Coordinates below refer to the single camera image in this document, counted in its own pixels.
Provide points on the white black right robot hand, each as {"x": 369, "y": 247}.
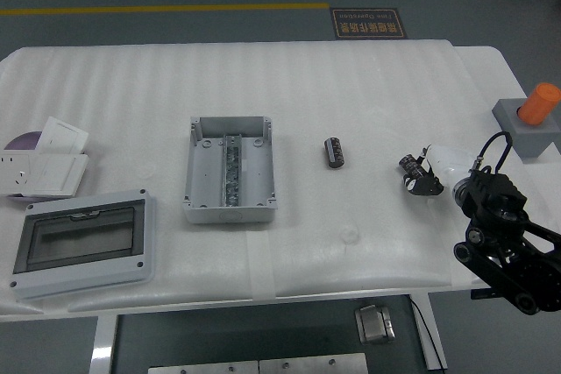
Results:
{"x": 445, "y": 161}

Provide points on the black cylindrical battery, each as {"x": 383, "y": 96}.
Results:
{"x": 334, "y": 153}
{"x": 409, "y": 163}

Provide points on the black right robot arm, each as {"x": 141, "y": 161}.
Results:
{"x": 495, "y": 199}

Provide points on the grey open junction box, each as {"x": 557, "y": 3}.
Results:
{"x": 206, "y": 172}

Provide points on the grey block holder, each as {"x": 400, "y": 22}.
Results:
{"x": 532, "y": 137}

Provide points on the orange cylinder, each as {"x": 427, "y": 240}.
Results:
{"x": 538, "y": 104}

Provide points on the black table control panel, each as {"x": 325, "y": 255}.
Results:
{"x": 481, "y": 294}

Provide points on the white foam mat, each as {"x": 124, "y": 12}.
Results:
{"x": 307, "y": 93}

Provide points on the black floor sign orange text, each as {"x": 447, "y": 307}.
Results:
{"x": 368, "y": 23}

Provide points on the white table leg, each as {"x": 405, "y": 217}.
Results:
{"x": 435, "y": 334}
{"x": 104, "y": 347}

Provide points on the large grey metal plate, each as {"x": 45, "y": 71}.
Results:
{"x": 313, "y": 364}

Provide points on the small grey metal plate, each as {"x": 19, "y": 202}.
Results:
{"x": 201, "y": 368}

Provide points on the grey cover with dark window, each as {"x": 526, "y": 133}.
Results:
{"x": 83, "y": 238}

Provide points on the purple disc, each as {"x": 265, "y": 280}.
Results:
{"x": 24, "y": 141}

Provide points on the white socket panel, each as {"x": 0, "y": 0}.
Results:
{"x": 15, "y": 170}

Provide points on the metal mounting rail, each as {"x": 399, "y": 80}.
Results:
{"x": 232, "y": 172}

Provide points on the white square switch panel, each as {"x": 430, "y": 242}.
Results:
{"x": 61, "y": 135}

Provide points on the white wide switch panel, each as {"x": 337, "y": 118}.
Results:
{"x": 54, "y": 174}

